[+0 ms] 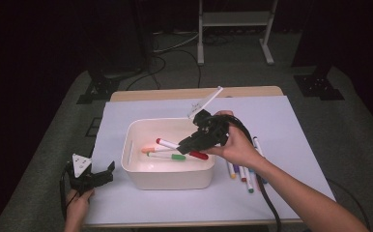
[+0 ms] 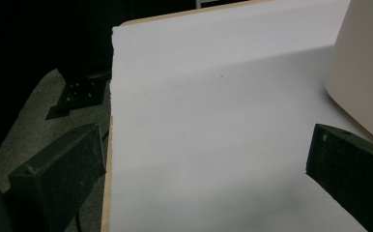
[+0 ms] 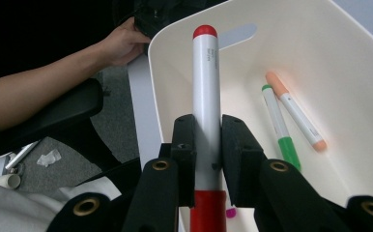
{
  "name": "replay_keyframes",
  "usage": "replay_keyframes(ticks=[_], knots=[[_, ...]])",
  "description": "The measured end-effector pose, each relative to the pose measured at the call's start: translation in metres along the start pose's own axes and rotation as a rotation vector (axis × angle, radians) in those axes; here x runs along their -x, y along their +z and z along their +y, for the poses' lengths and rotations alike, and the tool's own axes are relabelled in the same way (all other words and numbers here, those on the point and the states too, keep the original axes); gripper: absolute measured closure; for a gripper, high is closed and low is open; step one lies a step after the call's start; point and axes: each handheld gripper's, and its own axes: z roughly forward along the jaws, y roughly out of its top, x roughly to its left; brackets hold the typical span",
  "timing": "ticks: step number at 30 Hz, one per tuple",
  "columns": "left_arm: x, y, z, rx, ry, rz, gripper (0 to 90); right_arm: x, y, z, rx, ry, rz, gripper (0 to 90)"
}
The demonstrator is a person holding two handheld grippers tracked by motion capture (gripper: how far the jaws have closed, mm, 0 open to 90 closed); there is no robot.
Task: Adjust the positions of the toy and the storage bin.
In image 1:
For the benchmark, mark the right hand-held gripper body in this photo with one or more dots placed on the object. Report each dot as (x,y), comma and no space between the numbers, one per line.
(212,130)

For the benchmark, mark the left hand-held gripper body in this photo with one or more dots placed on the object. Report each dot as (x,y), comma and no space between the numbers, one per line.
(81,183)

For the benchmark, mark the green cap marker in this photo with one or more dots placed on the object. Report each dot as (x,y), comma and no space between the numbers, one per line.
(178,157)
(249,183)

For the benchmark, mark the red cap marker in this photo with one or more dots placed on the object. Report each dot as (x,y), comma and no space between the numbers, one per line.
(168,143)
(242,175)

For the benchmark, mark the white plastic bin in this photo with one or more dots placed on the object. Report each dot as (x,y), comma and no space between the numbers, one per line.
(168,180)

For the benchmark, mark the peach cap marker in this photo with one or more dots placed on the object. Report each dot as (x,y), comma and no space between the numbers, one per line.
(147,150)

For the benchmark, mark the purple cap marker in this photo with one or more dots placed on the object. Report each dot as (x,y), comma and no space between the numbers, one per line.
(236,168)

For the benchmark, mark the yellow cap marker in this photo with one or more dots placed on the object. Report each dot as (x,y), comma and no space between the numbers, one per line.
(232,175)

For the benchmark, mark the black cap marker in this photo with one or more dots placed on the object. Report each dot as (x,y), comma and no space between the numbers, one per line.
(258,145)

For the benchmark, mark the dark blue cap marker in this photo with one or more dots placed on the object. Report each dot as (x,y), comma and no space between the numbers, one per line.
(264,180)

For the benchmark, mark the person's left hand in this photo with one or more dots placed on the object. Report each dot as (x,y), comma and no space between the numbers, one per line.
(76,208)

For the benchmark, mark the person's right hand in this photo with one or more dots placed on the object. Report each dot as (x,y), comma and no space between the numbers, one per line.
(239,148)

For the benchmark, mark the pale lavender table mat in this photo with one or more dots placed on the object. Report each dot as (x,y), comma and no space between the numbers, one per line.
(126,108)

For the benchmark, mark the black stand base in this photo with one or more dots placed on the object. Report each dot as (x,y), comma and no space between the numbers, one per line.
(99,87)
(318,87)

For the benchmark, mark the white metal stand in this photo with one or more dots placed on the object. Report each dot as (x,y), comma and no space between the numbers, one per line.
(200,48)

